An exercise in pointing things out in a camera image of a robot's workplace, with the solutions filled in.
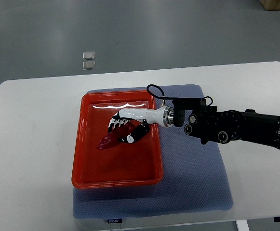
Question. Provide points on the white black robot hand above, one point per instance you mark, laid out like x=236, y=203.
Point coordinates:
x=146, y=117

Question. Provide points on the red pepper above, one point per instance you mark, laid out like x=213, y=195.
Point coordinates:
x=114, y=133

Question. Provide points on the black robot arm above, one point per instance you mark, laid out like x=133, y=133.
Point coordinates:
x=208, y=124

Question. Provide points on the red plastic tray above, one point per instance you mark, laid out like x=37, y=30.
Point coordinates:
x=134, y=164

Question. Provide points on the blue grey cushion mat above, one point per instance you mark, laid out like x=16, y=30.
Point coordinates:
x=194, y=180

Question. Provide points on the upper floor plate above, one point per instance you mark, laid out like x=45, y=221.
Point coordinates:
x=88, y=55

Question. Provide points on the white table leg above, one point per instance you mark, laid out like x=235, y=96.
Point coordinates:
x=242, y=225

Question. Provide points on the cardboard box corner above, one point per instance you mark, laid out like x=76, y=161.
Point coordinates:
x=270, y=5

